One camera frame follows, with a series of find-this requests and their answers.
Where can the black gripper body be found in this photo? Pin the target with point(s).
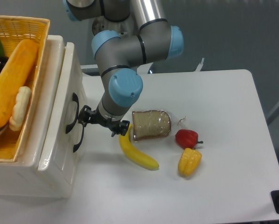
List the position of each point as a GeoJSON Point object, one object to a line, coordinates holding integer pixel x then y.
{"type": "Point", "coordinates": [105, 119]}

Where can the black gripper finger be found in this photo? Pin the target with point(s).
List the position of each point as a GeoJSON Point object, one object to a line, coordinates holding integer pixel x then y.
{"type": "Point", "coordinates": [86, 116]}
{"type": "Point", "coordinates": [119, 127]}

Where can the white top drawer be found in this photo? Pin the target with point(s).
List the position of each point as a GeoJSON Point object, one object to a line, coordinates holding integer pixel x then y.
{"type": "Point", "coordinates": [70, 98]}

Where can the white drawer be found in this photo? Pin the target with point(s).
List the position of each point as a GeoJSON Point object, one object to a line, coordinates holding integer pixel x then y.
{"type": "Point", "coordinates": [72, 145]}
{"type": "Point", "coordinates": [70, 98]}

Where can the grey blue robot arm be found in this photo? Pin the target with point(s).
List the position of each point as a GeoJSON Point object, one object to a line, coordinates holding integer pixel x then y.
{"type": "Point", "coordinates": [117, 54]}

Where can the white lower drawer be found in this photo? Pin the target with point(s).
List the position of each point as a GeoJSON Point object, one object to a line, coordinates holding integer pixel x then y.
{"type": "Point", "coordinates": [72, 145]}

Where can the white drawer cabinet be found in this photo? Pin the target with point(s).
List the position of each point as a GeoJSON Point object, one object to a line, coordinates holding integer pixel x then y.
{"type": "Point", "coordinates": [22, 178]}

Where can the wrapped bread slice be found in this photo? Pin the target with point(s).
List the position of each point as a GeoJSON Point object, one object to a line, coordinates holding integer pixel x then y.
{"type": "Point", "coordinates": [150, 124]}

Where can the yellow banana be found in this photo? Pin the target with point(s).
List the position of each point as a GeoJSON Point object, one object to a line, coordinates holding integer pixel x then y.
{"type": "Point", "coordinates": [135, 155]}

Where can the red bell pepper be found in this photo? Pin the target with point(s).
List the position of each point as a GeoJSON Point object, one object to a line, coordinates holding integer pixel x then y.
{"type": "Point", "coordinates": [187, 138]}

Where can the cream bread roll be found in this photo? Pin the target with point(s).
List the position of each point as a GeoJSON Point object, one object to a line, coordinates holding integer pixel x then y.
{"type": "Point", "coordinates": [20, 108]}

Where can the yellow bell pepper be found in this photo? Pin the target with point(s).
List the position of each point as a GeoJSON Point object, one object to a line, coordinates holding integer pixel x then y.
{"type": "Point", "coordinates": [189, 162]}

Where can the orange baguette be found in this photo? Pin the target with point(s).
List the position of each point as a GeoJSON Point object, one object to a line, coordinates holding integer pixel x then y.
{"type": "Point", "coordinates": [14, 75]}

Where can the yellow wicker basket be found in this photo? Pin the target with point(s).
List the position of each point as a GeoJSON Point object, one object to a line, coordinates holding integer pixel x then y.
{"type": "Point", "coordinates": [14, 29]}

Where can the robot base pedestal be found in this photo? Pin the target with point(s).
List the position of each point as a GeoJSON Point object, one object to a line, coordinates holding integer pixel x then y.
{"type": "Point", "coordinates": [126, 28]}

